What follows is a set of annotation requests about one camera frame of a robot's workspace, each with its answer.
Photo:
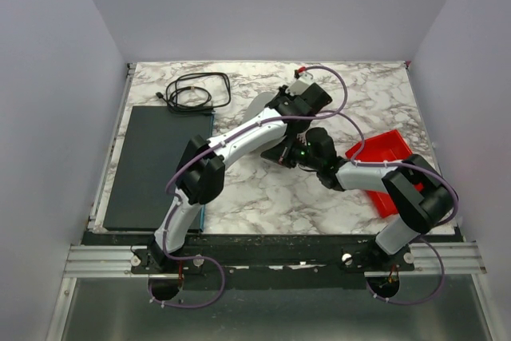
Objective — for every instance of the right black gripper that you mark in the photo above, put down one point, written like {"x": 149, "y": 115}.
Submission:
{"x": 280, "y": 153}

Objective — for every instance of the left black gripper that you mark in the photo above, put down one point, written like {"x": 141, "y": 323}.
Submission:
{"x": 283, "y": 98}

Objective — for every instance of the grey plastic cable spool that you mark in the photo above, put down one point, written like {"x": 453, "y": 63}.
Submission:
{"x": 255, "y": 107}

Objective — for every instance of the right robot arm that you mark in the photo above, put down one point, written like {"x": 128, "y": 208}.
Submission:
{"x": 420, "y": 198}

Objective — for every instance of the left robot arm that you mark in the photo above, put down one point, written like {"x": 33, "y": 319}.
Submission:
{"x": 199, "y": 179}

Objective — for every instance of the red plastic bin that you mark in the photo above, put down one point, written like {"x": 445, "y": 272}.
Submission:
{"x": 388, "y": 146}

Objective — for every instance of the dark notebook blue spine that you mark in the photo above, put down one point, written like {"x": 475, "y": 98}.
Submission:
{"x": 154, "y": 143}

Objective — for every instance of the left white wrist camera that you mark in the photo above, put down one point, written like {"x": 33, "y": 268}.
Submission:
{"x": 300, "y": 84}

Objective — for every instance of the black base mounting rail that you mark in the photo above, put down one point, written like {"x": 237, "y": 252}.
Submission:
{"x": 269, "y": 262}

